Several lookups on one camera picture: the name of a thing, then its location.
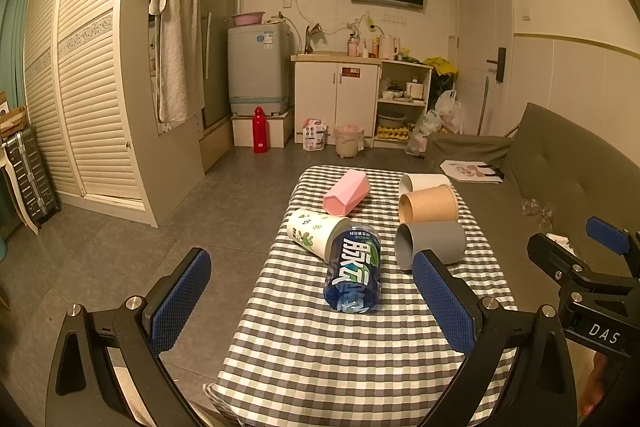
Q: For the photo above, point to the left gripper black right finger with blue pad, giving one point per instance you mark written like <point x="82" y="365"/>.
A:
<point x="539" y="389"/>

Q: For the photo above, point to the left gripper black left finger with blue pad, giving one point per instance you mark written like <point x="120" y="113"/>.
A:
<point x="101" y="358"/>

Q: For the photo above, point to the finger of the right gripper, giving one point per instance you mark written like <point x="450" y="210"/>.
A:
<point x="556" y="261"/>
<point x="620" y="241"/>

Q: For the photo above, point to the grey cup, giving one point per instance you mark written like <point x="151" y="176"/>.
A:
<point x="446" y="239"/>

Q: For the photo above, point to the brown paper cup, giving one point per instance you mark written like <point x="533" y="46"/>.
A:
<point x="434" y="204"/>

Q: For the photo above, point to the pink faceted cup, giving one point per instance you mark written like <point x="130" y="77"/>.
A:
<point x="347" y="193"/>

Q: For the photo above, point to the white cup green leaves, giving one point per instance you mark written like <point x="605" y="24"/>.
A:
<point x="315" y="231"/>

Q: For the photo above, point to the person's hand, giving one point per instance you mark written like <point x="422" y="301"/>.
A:
<point x="597" y="384"/>

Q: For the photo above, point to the crumpled clear plastic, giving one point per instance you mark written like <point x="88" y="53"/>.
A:
<point x="544" y="213"/>

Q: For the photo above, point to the grey sofa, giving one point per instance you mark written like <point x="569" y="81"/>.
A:
<point x="564" y="226"/>

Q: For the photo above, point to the printed paper on sofa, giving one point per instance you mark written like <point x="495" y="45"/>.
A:
<point x="471" y="171"/>

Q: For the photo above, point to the white plastic bag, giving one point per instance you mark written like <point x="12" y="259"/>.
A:
<point x="446" y="117"/>

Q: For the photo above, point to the blue drink bottle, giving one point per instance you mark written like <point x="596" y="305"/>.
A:
<point x="354" y="270"/>

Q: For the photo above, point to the checkered tablecloth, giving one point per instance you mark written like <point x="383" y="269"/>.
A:
<point x="294" y="361"/>

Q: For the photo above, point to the black suitcase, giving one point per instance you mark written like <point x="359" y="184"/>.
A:
<point x="28" y="179"/>

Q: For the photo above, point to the yellow bag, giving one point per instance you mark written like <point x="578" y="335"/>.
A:
<point x="442" y="66"/>

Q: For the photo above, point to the open shelf unit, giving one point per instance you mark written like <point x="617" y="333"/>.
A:
<point x="403" y="92"/>

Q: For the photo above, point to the trash bin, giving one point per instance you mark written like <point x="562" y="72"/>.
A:
<point x="348" y="140"/>

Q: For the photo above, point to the white door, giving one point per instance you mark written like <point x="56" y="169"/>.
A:
<point x="482" y="27"/>

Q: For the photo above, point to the pink kettle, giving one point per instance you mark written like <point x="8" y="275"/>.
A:
<point x="388" y="47"/>

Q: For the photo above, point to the white kitchen cabinet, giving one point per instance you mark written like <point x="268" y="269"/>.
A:
<point x="336" y="89"/>

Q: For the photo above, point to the printed package bag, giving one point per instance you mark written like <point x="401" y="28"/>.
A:
<point x="314" y="135"/>

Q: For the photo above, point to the red thermos bottle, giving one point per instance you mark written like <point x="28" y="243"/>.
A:
<point x="260" y="131"/>

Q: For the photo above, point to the louvered wardrobe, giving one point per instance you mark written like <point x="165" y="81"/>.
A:
<point x="90" y="100"/>

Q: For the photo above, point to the white platform box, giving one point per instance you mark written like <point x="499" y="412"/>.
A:
<point x="275" y="129"/>

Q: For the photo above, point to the faucet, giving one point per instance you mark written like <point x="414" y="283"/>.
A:
<point x="310" y="32"/>

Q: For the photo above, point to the washing machine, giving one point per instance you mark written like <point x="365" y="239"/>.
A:
<point x="259" y="66"/>

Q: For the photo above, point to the hanging grey towel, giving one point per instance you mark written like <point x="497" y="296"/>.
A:
<point x="178" y="59"/>

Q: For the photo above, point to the pink basin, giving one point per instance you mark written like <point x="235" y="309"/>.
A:
<point x="248" y="18"/>

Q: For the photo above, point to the glass shower door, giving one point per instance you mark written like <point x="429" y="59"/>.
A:
<point x="216" y="20"/>

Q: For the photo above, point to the black door handle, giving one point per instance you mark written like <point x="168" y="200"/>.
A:
<point x="500" y="64"/>

